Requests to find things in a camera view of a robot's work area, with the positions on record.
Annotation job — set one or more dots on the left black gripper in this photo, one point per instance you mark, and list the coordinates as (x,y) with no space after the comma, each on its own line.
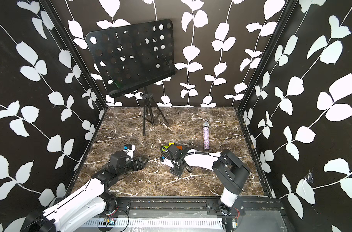
(139,160)

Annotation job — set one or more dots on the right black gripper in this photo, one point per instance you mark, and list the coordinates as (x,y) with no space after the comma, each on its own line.
(176,173)

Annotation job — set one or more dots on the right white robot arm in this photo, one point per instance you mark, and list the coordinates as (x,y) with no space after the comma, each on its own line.
(230,170)

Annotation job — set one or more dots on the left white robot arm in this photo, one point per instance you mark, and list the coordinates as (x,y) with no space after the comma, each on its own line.
(90,200)

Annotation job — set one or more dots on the purple glitter microphone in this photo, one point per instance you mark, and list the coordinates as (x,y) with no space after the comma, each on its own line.
(206,135)

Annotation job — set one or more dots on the black perforated music stand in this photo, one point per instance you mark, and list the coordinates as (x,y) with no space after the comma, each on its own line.
(133,57)

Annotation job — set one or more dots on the white slotted cable duct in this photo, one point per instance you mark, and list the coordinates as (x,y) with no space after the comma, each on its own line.
(116,223)

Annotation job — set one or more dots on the black front mounting rail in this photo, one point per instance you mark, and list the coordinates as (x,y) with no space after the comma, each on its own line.
(210,204)

